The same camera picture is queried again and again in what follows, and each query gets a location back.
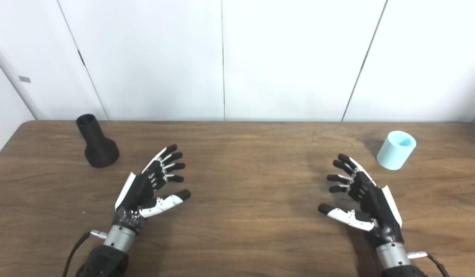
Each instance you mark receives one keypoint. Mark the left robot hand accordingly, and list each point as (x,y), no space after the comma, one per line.
(139,190)

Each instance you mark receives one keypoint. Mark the grey wall label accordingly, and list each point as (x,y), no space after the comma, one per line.
(24,79)

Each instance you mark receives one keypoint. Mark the black nozzle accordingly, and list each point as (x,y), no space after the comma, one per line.
(99,150)

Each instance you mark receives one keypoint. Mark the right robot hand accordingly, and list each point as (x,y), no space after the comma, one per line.
(378,207)

